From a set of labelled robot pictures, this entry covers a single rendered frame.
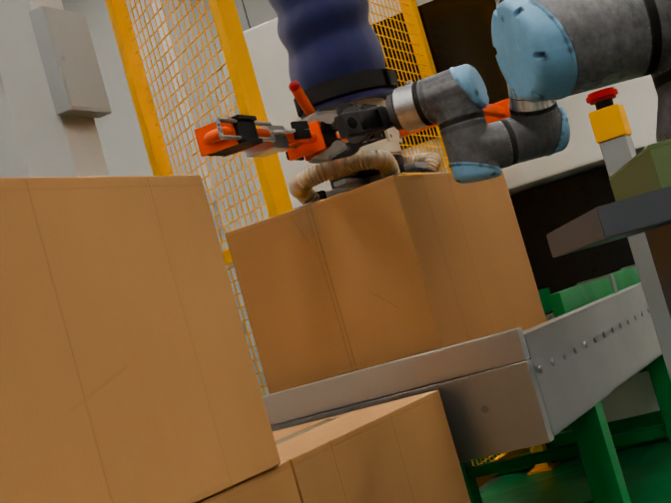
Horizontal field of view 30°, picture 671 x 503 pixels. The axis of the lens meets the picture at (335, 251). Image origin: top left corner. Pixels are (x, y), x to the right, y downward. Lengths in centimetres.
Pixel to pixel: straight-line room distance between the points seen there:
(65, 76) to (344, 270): 134
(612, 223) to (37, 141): 230
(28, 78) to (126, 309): 219
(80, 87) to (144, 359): 216
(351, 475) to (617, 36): 73
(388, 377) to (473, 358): 17
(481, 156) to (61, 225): 113
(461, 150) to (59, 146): 148
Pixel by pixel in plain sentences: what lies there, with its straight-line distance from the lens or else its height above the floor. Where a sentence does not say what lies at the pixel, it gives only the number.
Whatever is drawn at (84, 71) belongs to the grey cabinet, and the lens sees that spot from 361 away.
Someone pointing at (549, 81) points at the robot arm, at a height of 94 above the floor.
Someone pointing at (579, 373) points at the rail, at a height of 48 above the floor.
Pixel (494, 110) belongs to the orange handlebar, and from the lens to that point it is 283.
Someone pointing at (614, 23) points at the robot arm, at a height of 98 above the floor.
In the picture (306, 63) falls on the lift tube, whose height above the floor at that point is 126.
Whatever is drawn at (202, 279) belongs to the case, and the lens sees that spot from 161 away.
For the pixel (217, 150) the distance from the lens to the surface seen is 218.
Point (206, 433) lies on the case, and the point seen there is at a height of 62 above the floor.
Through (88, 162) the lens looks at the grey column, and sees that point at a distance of 357.
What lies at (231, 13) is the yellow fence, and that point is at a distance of 338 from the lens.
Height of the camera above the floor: 69
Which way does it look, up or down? 4 degrees up
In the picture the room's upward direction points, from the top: 16 degrees counter-clockwise
